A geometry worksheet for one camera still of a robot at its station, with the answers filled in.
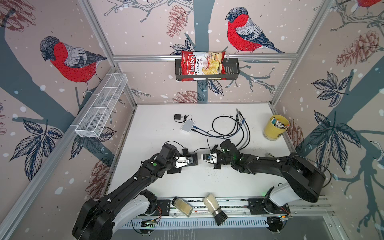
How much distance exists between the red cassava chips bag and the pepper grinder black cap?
677 mm

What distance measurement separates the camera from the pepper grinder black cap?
0.68m

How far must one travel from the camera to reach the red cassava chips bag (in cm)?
87
